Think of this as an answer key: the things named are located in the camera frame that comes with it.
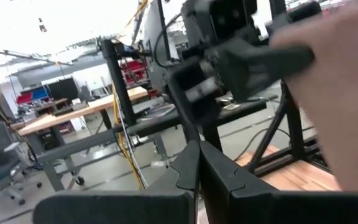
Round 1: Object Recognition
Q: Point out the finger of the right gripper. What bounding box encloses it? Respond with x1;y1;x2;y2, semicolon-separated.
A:
206;40;316;100

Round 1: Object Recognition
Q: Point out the black upright post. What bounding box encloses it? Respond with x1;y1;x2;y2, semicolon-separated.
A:
99;39;138;127

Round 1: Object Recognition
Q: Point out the wooden top workbench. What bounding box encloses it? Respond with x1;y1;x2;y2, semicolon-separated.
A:
9;86;149;138

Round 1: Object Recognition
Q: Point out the coloured cable bundle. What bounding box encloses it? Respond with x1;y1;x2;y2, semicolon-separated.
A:
112;83;149;190

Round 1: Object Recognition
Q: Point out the grey workbench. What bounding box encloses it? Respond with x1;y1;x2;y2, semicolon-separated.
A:
35;95;270;192

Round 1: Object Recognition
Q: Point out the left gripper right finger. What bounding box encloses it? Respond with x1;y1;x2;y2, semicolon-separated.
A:
199;141;358;224

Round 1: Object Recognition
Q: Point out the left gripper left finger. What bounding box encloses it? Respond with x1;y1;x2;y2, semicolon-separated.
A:
32;140;201;224

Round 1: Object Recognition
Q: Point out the black monitor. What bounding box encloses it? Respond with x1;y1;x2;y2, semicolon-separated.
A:
47;77;80;101

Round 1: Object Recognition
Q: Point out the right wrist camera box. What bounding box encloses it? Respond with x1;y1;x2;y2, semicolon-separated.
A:
180;0;258;43

